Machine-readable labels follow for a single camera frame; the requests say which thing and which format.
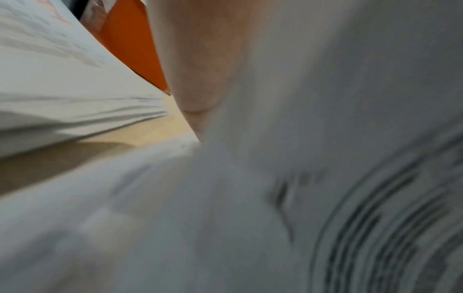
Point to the person's left hand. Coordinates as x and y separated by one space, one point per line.
202 51

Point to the black admin file box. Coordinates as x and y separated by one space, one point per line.
77 5

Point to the red security file box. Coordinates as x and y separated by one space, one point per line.
130 43

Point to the security paper pile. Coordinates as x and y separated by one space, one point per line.
54 71

